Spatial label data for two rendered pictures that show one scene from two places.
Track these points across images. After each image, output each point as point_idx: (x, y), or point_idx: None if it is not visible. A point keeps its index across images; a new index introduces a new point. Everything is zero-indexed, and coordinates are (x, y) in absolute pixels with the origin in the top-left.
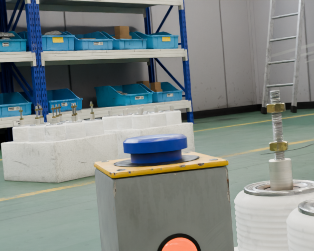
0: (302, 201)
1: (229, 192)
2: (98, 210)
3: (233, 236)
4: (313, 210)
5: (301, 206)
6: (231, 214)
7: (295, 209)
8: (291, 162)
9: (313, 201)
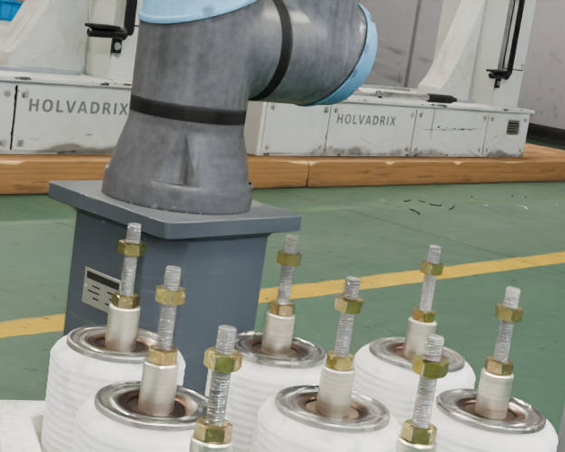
0: (542, 422)
1: None
2: None
3: None
4: (525, 402)
5: (541, 413)
6: None
7: (548, 425)
8: None
9: (529, 425)
